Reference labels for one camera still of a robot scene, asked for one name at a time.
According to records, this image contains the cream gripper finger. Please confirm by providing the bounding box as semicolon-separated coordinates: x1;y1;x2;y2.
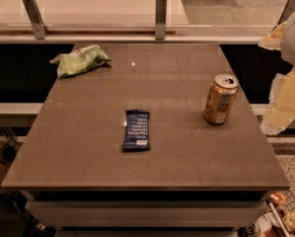
258;22;286;50
260;67;295;135

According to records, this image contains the orange soda can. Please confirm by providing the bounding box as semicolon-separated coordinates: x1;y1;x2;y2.
203;74;239;124

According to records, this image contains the green jalapeno chip bag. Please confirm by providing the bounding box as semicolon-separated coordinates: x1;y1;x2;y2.
49;44;111;78

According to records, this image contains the blue snack bar wrapper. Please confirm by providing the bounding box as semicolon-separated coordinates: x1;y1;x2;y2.
122;110;150;151

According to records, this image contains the glass railing panel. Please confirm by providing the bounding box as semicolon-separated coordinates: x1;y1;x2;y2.
0;0;287;35

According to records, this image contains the right metal railing bracket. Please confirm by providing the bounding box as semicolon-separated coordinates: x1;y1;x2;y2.
278;0;295;25

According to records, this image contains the metal railing bracket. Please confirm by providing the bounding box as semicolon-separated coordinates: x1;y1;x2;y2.
22;0;47;40
278;0;295;25
155;0;167;40

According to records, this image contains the middle metal railing bracket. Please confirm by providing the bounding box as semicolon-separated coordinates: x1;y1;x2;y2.
155;0;167;40

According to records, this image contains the wire basket with snacks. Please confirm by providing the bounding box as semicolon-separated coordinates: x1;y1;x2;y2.
253;191;295;237

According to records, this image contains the left metal railing bracket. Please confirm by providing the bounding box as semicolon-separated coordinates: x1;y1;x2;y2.
22;0;47;40

